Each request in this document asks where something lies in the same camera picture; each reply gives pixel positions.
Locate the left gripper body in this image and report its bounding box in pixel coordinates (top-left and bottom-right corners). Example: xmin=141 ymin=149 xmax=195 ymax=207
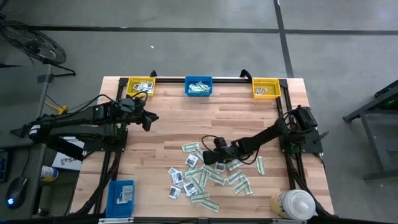
xmin=126 ymin=105 xmax=147 ymax=125

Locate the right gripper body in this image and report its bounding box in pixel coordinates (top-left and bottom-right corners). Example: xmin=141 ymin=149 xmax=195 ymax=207
xmin=213 ymin=141 xmax=242 ymax=164

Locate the yellow plastic basket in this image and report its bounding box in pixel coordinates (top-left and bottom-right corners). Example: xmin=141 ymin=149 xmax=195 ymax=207
xmin=126 ymin=77 xmax=156 ymax=98
xmin=251 ymin=77 xmax=282 ymax=100

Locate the blue plastic basket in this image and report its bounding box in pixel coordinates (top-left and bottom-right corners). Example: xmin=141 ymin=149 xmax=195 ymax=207
xmin=104 ymin=179 xmax=136 ymax=218
xmin=185 ymin=76 xmax=214 ymax=97

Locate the yellow power plug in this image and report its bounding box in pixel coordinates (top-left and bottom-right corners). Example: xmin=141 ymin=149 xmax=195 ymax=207
xmin=45 ymin=99 xmax=68 ymax=116

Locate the white cardboard box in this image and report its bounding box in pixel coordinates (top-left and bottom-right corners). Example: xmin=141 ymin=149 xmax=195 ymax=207
xmin=51 ymin=136 xmax=85 ymax=172

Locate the white lidded wipes canister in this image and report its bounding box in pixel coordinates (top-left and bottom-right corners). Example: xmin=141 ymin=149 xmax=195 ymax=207
xmin=269 ymin=190 xmax=317 ymax=222

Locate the yellow white can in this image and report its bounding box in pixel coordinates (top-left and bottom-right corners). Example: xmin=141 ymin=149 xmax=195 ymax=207
xmin=40 ymin=165 xmax=59 ymax=183

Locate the grey desk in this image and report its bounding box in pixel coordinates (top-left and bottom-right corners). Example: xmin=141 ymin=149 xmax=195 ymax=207
xmin=0 ymin=63 xmax=52 ymax=218

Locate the black floor fan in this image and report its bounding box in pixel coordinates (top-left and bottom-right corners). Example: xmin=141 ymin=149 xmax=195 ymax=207
xmin=0 ymin=14 xmax=76 ymax=77

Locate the black keyboard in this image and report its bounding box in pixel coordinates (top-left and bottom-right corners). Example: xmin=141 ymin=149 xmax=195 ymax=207
xmin=0 ymin=151 xmax=9 ymax=183

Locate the black computer mouse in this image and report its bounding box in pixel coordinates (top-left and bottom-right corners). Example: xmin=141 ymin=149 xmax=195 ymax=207
xmin=5 ymin=176 xmax=29 ymax=210

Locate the black metal cart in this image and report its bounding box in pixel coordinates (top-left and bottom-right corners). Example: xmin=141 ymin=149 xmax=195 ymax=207
xmin=343 ymin=79 xmax=398 ymax=181

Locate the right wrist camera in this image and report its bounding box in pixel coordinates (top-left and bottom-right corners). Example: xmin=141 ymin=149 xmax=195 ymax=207
xmin=213 ymin=136 xmax=229 ymax=149

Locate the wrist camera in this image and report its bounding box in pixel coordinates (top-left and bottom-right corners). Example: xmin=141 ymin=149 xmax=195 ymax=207
xmin=213 ymin=136 xmax=229 ymax=149
xmin=116 ymin=98 xmax=137 ymax=114

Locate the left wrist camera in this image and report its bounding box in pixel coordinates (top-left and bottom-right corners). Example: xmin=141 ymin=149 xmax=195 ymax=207
xmin=116 ymin=98 xmax=137 ymax=114

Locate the white frame bracket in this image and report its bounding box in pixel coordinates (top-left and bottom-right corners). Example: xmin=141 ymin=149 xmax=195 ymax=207
xmin=271 ymin=218 xmax=307 ymax=224
xmin=98 ymin=217 xmax=134 ymax=224

